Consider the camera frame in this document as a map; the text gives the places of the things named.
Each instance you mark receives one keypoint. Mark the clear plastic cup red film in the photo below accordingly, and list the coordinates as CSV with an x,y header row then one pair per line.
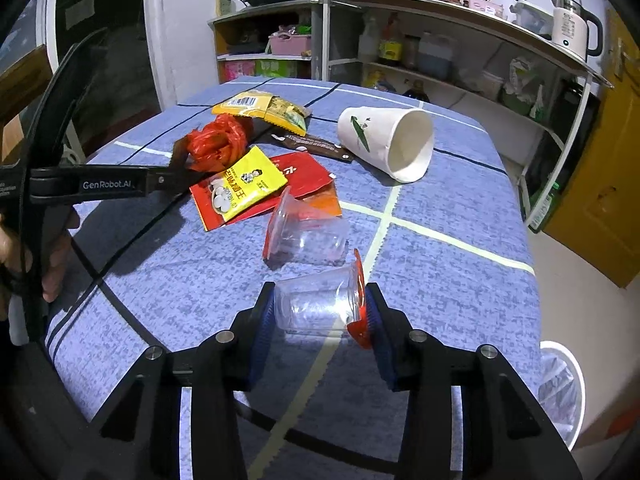
x,y
315,305
310,240

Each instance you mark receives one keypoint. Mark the pink carton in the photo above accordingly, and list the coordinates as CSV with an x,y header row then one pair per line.
x,y
239,71

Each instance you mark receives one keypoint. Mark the white plastic tub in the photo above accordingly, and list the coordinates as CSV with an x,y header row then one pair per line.
x,y
491,85

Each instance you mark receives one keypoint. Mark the person's left hand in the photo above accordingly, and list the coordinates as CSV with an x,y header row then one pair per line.
x,y
57,260

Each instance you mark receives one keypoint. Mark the large white kitchen shelf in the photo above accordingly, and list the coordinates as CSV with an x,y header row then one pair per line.
x,y
320,45

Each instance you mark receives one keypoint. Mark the green carton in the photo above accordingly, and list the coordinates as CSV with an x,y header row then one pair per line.
x,y
275,68

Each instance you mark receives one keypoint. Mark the red orange packet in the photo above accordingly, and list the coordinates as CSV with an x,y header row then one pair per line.
x,y
305,175

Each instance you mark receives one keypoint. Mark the pink basket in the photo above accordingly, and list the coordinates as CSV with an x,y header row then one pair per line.
x,y
290,42

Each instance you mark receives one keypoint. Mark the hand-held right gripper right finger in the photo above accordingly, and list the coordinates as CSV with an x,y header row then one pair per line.
x,y
382,355

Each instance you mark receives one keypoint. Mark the green bottle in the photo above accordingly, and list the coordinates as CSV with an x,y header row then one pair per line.
x,y
542,210

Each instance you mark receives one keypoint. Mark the small white kitchen shelf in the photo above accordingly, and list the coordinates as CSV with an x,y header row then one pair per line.
x,y
260,10

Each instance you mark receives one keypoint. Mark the soy sauce bottle yellow label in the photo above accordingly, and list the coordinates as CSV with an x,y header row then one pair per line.
x,y
391,47

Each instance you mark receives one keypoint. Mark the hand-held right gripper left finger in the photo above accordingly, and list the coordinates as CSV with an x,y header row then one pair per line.
x,y
262,340

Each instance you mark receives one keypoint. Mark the white electric kettle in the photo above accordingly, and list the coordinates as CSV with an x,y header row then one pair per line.
x,y
567,25

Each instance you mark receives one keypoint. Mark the yellow wooden door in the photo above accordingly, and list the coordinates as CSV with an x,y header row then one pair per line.
x,y
600,160

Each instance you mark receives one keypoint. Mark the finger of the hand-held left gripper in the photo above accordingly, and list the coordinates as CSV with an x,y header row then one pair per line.
x,y
165,180

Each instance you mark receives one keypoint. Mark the yellow red seed packet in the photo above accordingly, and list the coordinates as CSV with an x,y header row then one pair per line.
x,y
250,180

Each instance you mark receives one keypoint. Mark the yellow green snack packet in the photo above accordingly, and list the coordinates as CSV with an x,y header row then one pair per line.
x,y
250,105

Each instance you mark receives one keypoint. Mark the blue checked tablecloth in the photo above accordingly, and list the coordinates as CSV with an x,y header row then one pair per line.
x,y
450,270

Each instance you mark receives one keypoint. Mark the brown jar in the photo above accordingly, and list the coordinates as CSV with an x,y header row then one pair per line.
x,y
410,54

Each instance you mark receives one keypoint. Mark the white paper cup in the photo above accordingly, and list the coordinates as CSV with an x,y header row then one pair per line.
x,y
370,132

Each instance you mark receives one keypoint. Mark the blue liquid jug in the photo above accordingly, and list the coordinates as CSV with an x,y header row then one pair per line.
x,y
435,57

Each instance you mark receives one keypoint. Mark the clear plastic container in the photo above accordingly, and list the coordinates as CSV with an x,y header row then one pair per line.
x,y
532,17

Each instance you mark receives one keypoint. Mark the white spray bottle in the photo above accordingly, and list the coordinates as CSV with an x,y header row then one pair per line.
x,y
369,42

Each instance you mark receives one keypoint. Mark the green white plastic bag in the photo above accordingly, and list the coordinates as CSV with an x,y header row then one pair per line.
x,y
522,85

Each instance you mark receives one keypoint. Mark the brown sachet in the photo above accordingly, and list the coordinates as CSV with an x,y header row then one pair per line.
x,y
320,147

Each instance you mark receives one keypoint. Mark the red plastic bag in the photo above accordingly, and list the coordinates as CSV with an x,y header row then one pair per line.
x,y
215,142

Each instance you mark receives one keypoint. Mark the white trash bin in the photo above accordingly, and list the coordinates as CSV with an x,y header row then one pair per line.
x,y
575,390

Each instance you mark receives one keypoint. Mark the dark round bottle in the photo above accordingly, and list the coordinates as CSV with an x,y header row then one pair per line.
x,y
415,94

